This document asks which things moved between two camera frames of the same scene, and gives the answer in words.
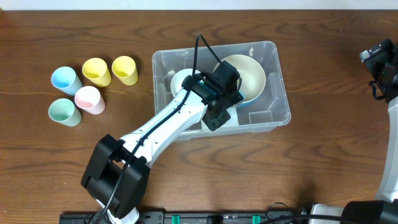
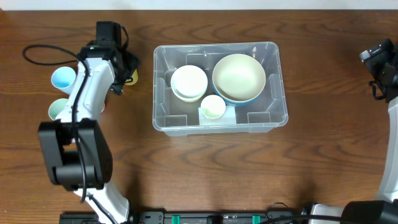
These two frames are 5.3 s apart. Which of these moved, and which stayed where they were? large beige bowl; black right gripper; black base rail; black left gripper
Moved: black left gripper
Stayed: black base rail; black right gripper; large beige bowl
